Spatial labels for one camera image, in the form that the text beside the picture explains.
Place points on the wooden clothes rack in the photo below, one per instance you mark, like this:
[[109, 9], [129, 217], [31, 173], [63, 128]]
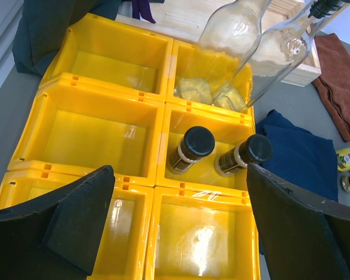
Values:
[[186, 20]]

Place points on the purple hanging cloth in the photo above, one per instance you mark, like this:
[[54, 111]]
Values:
[[141, 10]]

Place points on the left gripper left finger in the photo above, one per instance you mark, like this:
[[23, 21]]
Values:
[[57, 235]]

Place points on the yellow bin organizer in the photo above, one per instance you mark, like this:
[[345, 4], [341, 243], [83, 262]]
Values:
[[105, 100]]

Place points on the dark green hanging garment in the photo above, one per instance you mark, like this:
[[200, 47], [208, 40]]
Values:
[[42, 28]]

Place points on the clear oil bottle gold cap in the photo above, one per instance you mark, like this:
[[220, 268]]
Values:
[[283, 47]]

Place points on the small yellow label bottle back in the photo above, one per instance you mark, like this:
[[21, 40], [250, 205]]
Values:
[[343, 159]]

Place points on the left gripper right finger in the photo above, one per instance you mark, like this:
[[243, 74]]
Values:
[[303, 235]]

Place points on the brown folded towel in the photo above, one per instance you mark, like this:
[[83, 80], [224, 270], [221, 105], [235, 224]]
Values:
[[333, 85]]

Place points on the navy blue folded cloth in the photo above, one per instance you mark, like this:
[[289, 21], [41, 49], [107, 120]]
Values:
[[299, 157]]

